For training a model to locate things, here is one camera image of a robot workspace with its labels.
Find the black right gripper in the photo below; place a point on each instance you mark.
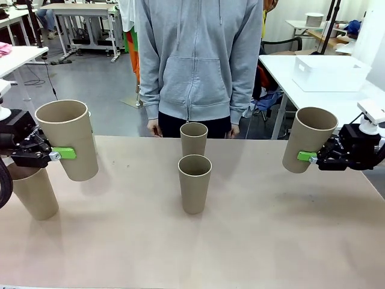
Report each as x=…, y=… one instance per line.
x=361, y=141

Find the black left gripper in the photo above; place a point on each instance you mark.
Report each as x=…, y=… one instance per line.
x=18, y=129

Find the brown paper cup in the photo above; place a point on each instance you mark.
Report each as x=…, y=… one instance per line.
x=306, y=135
x=194, y=192
x=72, y=129
x=194, y=144
x=36, y=198

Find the white plastic basket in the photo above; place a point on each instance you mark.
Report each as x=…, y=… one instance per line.
x=325, y=78

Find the person's right forearm grey sleeve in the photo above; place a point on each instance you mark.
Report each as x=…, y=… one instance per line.
x=149, y=90

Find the person's left forearm grey sleeve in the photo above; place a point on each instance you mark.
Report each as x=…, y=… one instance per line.
x=243, y=90

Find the stack of white plates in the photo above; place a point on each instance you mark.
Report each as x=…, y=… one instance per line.
x=314, y=19

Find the person's left hand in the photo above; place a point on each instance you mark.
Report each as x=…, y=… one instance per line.
x=235, y=131

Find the person's right hand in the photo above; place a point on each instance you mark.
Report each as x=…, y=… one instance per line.
x=154, y=129

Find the blue bag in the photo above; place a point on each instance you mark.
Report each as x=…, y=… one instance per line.
x=267, y=102

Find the black power strip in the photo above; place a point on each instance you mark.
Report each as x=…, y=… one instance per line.
x=61, y=61

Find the white side table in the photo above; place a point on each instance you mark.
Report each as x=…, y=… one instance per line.
x=279, y=69

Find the orange cloth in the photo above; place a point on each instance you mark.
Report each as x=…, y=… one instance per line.
x=264, y=78

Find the white table with pink cloth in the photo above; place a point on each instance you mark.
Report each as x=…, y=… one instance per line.
x=18, y=60

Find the pink cloth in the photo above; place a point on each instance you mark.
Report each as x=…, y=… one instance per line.
x=4, y=49

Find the black chair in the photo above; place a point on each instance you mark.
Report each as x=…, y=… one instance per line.
x=288, y=45

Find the person's black trousers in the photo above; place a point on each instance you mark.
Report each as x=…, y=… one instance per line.
x=174, y=126

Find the black tripod stand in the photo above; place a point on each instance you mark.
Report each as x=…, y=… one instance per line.
x=329, y=24
x=34, y=24

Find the seated person in jeans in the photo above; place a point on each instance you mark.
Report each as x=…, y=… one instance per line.
x=48, y=18

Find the mannequin green orange clothes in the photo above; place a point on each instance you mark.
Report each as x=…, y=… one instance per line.
x=132, y=45

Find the blue cap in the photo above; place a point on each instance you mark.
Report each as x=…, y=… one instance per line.
x=353, y=26

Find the white table with clutter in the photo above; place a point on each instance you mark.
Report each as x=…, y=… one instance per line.
x=296, y=23

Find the white long desk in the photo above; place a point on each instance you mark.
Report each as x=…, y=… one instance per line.
x=12, y=19

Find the white height-adjustable desk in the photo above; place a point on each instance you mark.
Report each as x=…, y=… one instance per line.
x=78, y=9

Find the grey zip hoodie torso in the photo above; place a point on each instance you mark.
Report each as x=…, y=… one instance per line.
x=195, y=60

